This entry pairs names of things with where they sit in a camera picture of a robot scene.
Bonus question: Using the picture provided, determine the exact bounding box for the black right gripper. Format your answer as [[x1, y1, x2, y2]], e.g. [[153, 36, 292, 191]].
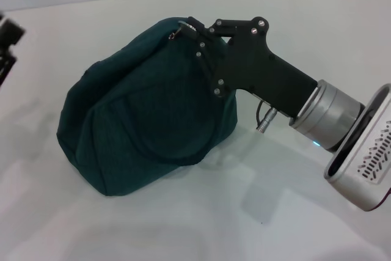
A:
[[185, 15, 319, 120]]

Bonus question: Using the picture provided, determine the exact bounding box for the grey right wrist cable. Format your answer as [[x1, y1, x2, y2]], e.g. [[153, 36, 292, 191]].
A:
[[254, 100, 279, 134]]

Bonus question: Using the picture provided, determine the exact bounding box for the dark teal fabric lunch bag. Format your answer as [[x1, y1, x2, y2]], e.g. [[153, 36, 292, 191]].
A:
[[56, 15, 239, 198]]

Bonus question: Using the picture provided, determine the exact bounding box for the silver zipper pull ring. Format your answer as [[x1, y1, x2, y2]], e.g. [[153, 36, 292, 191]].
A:
[[167, 19, 199, 42]]

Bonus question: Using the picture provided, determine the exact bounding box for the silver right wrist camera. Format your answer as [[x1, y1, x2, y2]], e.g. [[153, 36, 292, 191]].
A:
[[323, 82, 391, 213]]

